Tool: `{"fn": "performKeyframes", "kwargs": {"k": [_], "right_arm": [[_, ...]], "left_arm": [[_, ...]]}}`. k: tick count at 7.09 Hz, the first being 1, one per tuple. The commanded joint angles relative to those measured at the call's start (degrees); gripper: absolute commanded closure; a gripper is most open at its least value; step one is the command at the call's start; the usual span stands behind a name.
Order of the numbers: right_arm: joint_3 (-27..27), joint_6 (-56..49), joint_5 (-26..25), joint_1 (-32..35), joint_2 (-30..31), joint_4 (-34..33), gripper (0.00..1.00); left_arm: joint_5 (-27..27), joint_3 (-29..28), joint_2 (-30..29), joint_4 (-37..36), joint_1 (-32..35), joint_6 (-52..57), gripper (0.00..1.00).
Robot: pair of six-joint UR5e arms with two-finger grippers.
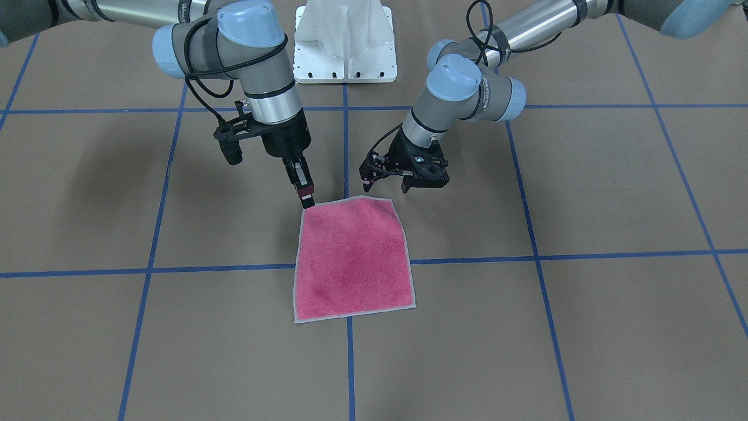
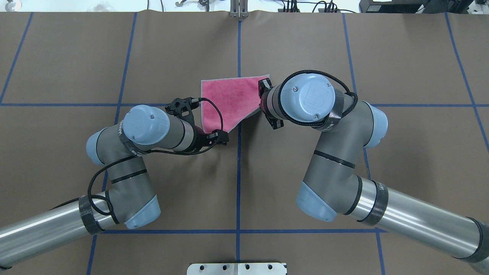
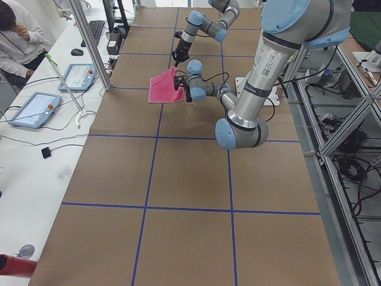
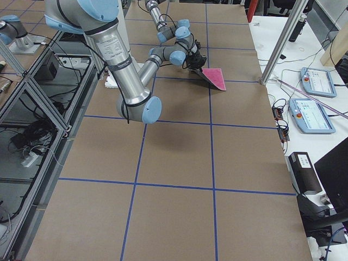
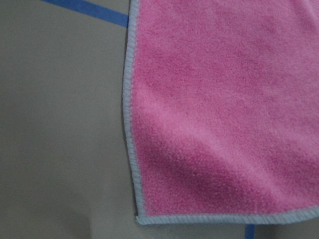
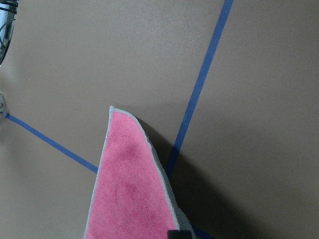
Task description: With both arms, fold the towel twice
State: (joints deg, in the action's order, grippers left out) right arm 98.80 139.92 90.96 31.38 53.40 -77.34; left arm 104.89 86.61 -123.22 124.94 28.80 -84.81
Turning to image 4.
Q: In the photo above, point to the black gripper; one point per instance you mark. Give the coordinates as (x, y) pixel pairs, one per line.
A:
(195, 61)

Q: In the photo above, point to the pink and grey towel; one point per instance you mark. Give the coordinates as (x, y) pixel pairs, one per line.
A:
(213, 77)

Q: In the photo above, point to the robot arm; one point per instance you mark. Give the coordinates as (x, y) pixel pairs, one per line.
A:
(167, 29)
(98, 20)

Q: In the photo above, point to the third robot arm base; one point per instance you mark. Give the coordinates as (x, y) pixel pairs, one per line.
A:
(14, 34)

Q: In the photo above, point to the orange circuit board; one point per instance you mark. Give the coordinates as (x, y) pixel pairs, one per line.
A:
(277, 113)

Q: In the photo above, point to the black cylinder on desk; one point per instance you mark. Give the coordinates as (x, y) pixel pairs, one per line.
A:
(298, 28)

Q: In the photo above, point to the upper teach pendant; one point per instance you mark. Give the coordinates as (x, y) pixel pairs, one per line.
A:
(318, 82)

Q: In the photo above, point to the teach pendant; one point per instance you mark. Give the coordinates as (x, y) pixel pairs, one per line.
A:
(318, 82)
(310, 117)

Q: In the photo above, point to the lower teach pendant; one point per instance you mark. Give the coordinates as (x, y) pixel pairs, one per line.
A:
(310, 117)

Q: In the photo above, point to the black and white box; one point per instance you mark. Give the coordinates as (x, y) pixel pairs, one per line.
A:
(304, 174)

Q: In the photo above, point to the thin metal rod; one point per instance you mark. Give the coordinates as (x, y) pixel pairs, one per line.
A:
(310, 97)

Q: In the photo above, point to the black computer monitor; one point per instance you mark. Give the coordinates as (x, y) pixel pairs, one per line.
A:
(332, 172)

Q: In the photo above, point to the aluminium frame shelf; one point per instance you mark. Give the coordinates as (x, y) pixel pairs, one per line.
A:
(45, 92)

